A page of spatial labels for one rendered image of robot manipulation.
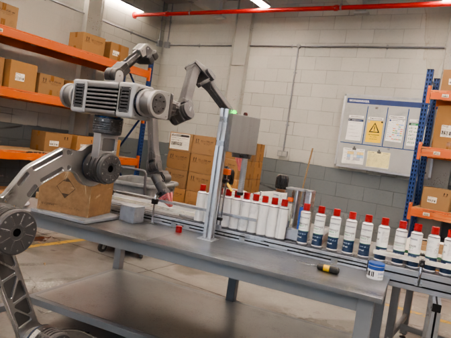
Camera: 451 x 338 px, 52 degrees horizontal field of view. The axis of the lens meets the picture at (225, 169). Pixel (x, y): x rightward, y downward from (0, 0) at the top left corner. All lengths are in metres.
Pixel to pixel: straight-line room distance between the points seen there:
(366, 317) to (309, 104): 5.44
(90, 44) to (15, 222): 4.87
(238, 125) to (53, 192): 1.02
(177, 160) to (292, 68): 2.36
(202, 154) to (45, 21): 2.84
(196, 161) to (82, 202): 3.81
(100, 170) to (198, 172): 4.06
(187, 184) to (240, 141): 3.94
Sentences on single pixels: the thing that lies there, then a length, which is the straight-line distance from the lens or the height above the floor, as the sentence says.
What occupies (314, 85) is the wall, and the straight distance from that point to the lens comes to 7.14.
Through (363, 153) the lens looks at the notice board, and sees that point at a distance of 6.65.
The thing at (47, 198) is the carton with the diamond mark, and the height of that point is 0.91.
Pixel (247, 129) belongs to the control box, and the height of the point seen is 1.41.
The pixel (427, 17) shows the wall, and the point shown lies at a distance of 6.96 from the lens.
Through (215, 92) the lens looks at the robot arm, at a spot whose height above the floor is 1.59.
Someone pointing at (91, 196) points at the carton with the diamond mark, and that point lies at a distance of 2.46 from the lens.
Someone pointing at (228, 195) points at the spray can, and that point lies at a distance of 2.46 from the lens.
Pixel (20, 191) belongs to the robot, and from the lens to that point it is 2.06.
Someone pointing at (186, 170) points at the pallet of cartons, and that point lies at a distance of 6.23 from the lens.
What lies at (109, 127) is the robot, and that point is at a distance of 2.16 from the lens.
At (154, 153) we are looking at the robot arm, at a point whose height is 1.21.
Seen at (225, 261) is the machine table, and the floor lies 0.83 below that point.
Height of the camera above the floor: 1.32
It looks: 3 degrees down
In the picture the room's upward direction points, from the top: 8 degrees clockwise
